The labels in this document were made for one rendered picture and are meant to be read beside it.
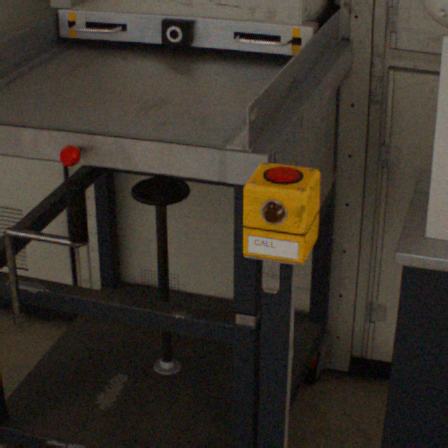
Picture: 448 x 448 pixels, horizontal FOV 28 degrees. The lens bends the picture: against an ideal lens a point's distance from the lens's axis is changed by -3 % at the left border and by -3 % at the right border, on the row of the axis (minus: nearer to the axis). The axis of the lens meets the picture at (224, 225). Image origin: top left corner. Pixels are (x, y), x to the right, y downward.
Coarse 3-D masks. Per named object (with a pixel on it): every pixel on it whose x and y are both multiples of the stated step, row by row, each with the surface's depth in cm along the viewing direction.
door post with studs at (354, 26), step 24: (360, 0) 188; (360, 24) 190; (360, 48) 193; (360, 72) 195; (360, 96) 197; (360, 120) 200; (360, 144) 202; (360, 168) 205; (360, 192) 207; (336, 336) 226; (336, 360) 229
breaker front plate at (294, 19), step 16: (96, 0) 184; (112, 0) 182; (128, 0) 181; (144, 0) 180; (160, 0) 179; (176, 0) 178; (192, 0) 177; (208, 0) 176; (224, 0) 175; (240, 0) 174; (256, 0) 173; (272, 0) 172; (288, 0) 171; (208, 16) 178; (224, 16) 177; (240, 16) 176; (256, 16) 175; (272, 16) 174; (288, 16) 173
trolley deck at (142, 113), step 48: (96, 48) 187; (144, 48) 186; (192, 48) 186; (336, 48) 187; (0, 96) 160; (48, 96) 159; (96, 96) 159; (144, 96) 158; (192, 96) 158; (240, 96) 158; (0, 144) 149; (48, 144) 146; (96, 144) 143; (144, 144) 140; (192, 144) 138; (288, 144) 146
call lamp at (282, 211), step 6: (264, 204) 112; (270, 204) 111; (276, 204) 111; (282, 204) 111; (264, 210) 111; (270, 210) 111; (276, 210) 111; (282, 210) 111; (264, 216) 111; (270, 216) 111; (276, 216) 111; (282, 216) 111; (270, 222) 112; (276, 222) 112; (282, 222) 112
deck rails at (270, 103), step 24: (48, 24) 184; (336, 24) 188; (0, 48) 167; (24, 48) 176; (48, 48) 186; (312, 48) 169; (0, 72) 169; (24, 72) 172; (288, 72) 153; (312, 72) 170; (264, 96) 140; (288, 96) 155; (264, 120) 142; (240, 144) 137
